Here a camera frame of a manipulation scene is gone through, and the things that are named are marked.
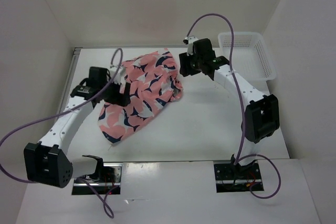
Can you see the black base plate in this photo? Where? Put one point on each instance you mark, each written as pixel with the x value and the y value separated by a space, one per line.
pixel 108 182
pixel 227 181

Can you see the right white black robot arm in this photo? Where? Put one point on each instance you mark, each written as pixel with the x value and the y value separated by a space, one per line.
pixel 260 117

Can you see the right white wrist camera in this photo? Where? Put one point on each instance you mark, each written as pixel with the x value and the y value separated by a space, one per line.
pixel 189 40

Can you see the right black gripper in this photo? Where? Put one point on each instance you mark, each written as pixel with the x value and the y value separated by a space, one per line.
pixel 185 69

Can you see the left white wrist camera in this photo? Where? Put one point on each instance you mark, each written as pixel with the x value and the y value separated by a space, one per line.
pixel 118 74

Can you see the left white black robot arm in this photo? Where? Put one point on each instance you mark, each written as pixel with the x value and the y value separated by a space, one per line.
pixel 46 161

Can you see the white perforated plastic basket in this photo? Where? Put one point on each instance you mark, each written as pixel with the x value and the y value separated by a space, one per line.
pixel 251 57

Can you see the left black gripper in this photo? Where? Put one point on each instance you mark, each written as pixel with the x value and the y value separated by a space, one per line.
pixel 119 99

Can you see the pink shark print shorts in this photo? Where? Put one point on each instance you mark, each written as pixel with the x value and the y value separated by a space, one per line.
pixel 154 83

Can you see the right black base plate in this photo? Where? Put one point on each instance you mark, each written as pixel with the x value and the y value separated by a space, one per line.
pixel 227 181

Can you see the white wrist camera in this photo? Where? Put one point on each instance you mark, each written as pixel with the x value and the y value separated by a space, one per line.
pixel 118 74
pixel 189 40

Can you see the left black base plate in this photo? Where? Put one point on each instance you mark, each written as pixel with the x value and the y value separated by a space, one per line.
pixel 108 182

